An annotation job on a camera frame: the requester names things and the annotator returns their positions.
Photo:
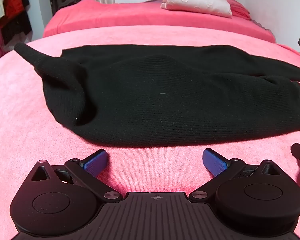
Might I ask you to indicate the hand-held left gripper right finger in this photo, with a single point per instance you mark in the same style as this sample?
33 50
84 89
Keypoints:
213 162

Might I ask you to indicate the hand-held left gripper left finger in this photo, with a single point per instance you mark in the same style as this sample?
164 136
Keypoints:
96 161

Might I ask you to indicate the pink fleece blanket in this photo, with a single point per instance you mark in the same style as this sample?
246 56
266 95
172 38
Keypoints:
15 110

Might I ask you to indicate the coral bed cover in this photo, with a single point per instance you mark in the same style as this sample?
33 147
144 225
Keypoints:
130 15

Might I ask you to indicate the folded coral cloth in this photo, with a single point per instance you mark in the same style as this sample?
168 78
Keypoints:
240 10

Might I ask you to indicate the pale satin pillow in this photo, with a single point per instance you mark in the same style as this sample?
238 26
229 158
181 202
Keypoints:
197 0

